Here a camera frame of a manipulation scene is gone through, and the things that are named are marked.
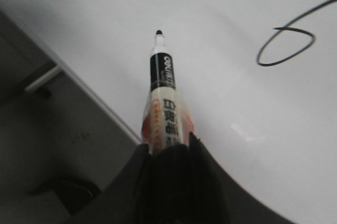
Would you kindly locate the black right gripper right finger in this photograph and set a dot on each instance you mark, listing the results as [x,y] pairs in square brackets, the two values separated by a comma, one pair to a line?
[218,198]

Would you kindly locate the white glossy whiteboard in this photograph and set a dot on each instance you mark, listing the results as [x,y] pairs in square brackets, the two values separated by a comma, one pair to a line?
[272,129]

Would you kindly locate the white table leg bar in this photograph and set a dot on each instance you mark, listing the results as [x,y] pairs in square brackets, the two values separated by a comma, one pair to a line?
[40,81]

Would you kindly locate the black white whiteboard marker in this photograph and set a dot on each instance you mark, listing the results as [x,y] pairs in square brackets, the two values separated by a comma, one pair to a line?
[166,119]

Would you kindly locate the handwritten black number six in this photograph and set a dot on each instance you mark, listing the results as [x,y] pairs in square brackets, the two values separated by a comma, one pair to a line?
[288,41]

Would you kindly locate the dark object on floor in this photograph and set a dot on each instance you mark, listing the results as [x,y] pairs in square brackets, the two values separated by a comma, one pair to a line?
[74,193]

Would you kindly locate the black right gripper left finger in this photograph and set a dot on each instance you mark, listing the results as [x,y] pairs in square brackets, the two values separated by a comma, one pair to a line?
[124,200]

